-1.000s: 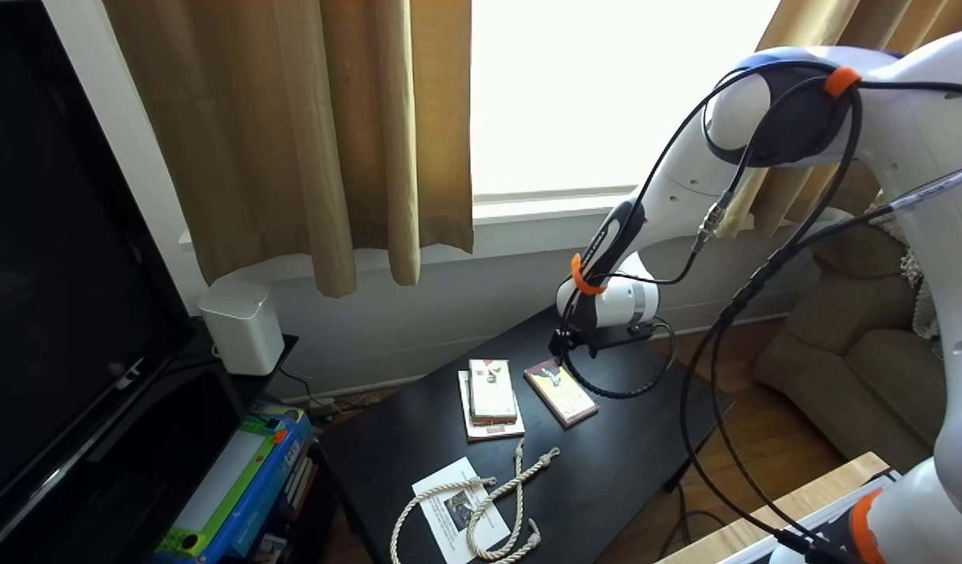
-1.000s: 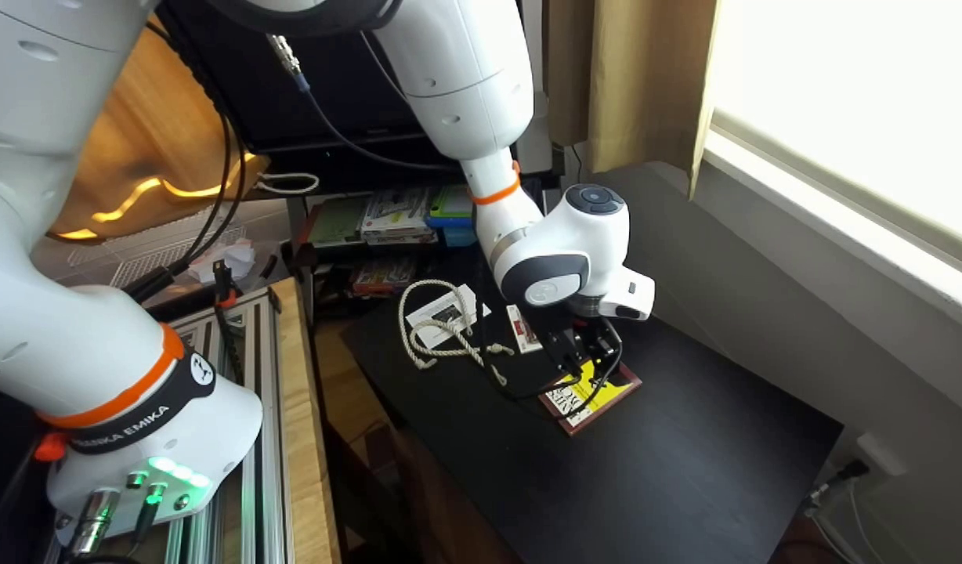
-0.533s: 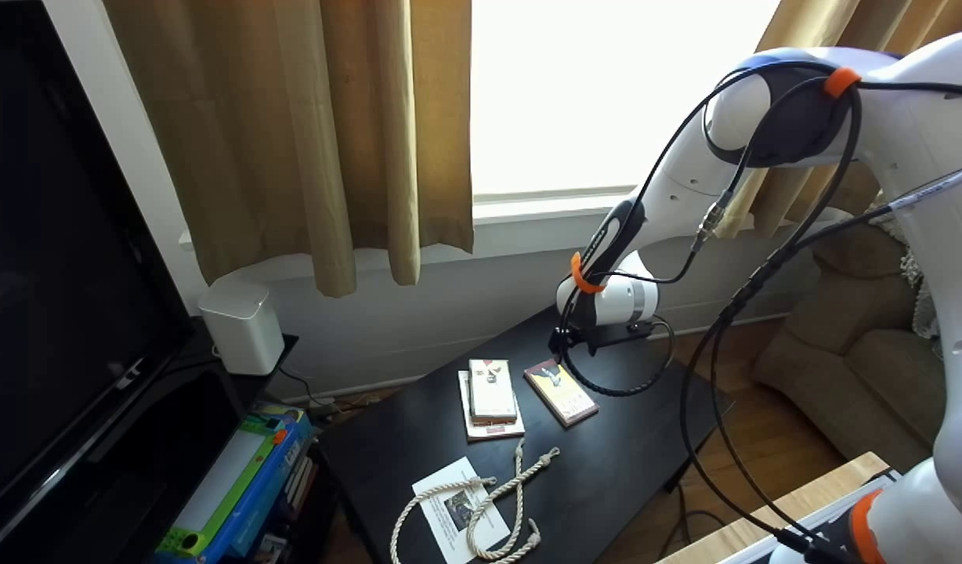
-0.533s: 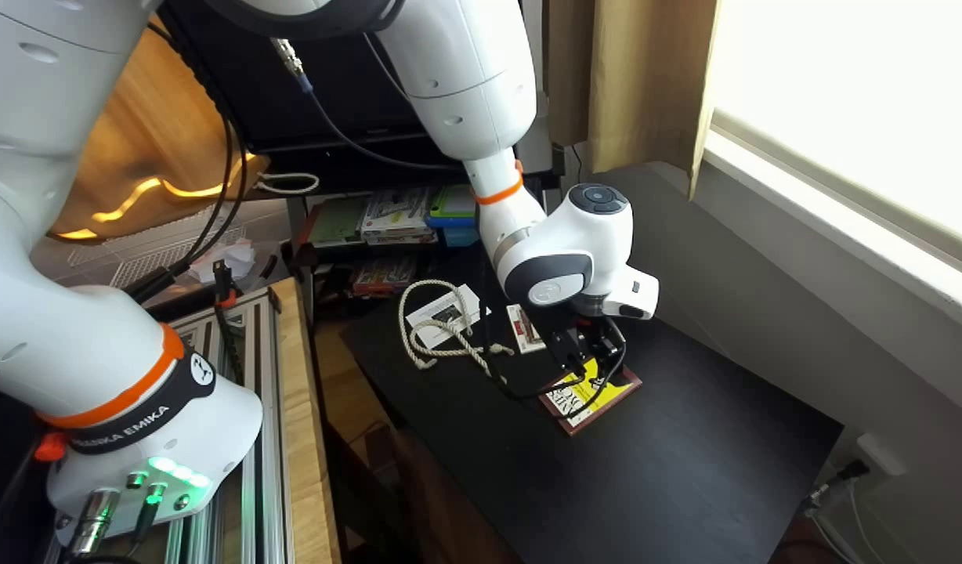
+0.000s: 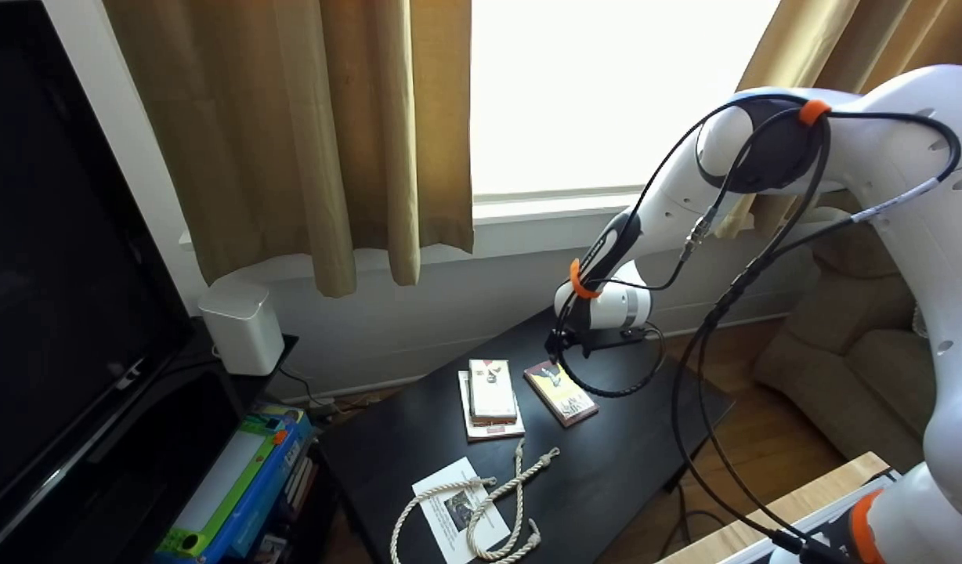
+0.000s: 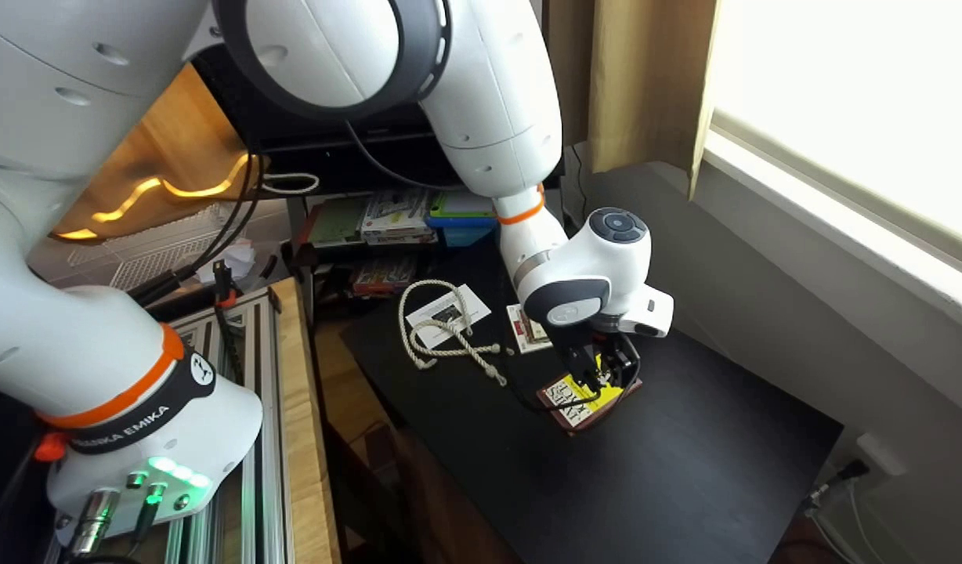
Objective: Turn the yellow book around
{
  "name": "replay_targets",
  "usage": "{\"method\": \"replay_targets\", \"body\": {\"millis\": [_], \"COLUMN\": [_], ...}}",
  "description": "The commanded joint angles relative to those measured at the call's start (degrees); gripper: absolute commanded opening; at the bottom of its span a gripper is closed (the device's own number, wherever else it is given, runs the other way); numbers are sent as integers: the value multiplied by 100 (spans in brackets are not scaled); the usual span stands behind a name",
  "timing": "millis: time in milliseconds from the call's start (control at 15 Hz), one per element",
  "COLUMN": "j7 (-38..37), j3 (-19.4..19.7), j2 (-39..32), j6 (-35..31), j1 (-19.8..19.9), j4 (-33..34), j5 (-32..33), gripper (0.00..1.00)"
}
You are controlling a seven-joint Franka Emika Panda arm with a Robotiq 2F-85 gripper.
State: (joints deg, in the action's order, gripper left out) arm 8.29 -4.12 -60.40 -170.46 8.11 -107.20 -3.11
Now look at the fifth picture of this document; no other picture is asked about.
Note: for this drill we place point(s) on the black low table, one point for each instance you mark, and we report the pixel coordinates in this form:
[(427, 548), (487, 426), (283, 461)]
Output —
[(605, 471)]

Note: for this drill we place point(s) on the wooden mounting board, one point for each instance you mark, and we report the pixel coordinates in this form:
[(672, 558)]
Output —
[(808, 506)]

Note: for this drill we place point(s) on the tan curtain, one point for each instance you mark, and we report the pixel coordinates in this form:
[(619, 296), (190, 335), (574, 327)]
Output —
[(308, 126)]

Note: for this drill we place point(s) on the white booklet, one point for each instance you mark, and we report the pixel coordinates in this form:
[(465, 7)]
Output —
[(448, 502)]

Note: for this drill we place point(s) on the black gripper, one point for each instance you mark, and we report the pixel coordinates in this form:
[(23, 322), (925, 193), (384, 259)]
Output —
[(587, 339)]

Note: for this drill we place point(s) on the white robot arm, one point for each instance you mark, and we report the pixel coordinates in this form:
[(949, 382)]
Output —
[(892, 162)]

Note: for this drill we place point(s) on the beige armchair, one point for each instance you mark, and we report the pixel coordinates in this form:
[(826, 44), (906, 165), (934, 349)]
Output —
[(849, 357)]

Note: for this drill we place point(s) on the white speaker box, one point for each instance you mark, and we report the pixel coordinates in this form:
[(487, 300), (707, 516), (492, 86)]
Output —
[(243, 322)]

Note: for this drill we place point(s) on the black television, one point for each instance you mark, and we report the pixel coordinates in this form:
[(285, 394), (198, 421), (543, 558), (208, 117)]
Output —
[(89, 312)]

